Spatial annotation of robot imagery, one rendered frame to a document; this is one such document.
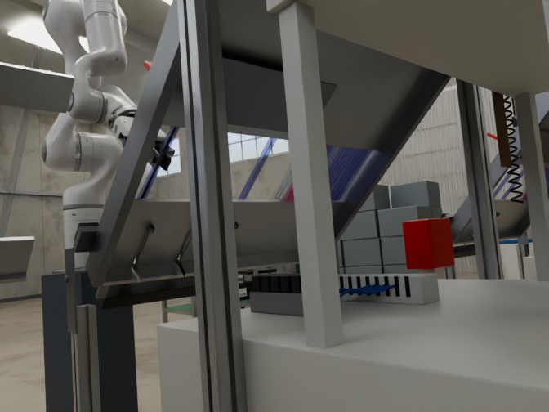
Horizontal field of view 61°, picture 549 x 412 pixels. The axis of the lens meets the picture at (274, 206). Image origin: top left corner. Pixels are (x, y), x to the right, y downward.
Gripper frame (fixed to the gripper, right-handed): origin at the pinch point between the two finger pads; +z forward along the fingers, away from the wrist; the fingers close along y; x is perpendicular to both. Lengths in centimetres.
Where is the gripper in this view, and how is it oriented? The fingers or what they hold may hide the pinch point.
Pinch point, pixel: (158, 158)
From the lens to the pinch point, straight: 99.3
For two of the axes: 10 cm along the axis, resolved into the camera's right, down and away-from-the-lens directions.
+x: -4.0, 8.5, 3.5
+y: 7.2, 0.6, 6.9
